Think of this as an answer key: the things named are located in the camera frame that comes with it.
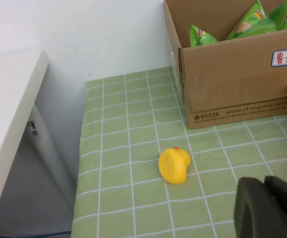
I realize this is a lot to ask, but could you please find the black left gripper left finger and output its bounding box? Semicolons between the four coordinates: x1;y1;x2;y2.
233;176;287;238

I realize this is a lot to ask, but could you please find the yellow rubber duck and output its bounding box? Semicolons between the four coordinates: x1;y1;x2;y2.
158;146;191;184

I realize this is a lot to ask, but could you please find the cardboard box with printed website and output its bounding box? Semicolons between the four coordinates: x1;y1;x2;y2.
163;0;287;129

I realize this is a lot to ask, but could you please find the green checked tablecloth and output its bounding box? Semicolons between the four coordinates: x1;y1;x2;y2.
71;66;287;238

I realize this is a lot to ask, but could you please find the white side table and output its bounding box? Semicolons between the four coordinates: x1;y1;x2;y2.
0;49;77;238

